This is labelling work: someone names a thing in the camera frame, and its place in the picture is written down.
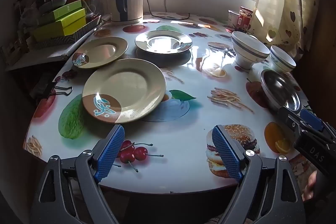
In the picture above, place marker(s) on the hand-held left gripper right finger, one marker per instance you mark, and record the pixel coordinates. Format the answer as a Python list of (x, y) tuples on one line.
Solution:
[(225, 153)]

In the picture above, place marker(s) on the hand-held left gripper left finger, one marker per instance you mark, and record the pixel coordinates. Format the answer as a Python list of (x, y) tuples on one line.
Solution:
[(110, 153)]

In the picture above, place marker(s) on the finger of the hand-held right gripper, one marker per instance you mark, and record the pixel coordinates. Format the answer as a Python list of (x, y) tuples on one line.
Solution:
[(288, 119), (311, 119)]

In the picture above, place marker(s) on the stainless steel bowl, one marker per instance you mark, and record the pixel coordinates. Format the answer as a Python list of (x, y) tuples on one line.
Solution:
[(281, 90)]

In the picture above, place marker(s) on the small white blue-striped bowl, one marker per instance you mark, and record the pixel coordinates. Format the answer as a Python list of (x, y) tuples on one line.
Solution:
[(281, 61)]

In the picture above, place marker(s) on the cream plate with brown patch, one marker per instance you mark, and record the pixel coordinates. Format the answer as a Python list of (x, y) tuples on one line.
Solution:
[(160, 41), (102, 52), (126, 85)]

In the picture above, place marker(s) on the large white blue-striped bowl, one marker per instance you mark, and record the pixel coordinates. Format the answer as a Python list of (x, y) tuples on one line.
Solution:
[(246, 53)]

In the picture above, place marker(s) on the person's right hand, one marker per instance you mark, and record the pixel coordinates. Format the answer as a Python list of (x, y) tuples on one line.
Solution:
[(309, 184)]

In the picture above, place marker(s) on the large black binder clip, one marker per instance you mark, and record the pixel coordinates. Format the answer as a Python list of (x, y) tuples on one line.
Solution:
[(42, 88)]

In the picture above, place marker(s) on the red-label sauce jar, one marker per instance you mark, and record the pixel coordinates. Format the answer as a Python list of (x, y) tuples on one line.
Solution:
[(245, 20)]

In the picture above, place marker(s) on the white plastic container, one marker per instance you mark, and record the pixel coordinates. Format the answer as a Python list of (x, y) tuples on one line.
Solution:
[(233, 19)]

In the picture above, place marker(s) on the cream heart-print curtain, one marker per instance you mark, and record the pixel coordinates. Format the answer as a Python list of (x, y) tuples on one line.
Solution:
[(288, 3)]

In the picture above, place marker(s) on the chevron patterned tray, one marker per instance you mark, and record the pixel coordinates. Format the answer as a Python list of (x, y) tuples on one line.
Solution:
[(68, 39)]

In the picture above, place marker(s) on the kettle base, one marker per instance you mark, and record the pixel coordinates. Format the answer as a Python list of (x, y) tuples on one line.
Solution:
[(126, 19)]

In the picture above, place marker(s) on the yellow-green box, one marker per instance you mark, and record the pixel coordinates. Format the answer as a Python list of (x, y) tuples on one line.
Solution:
[(60, 28)]

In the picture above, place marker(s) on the green box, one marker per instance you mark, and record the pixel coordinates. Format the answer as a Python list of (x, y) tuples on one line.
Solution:
[(67, 9)]

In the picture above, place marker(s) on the grey round device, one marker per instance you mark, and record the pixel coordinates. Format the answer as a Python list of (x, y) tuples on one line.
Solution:
[(53, 1)]

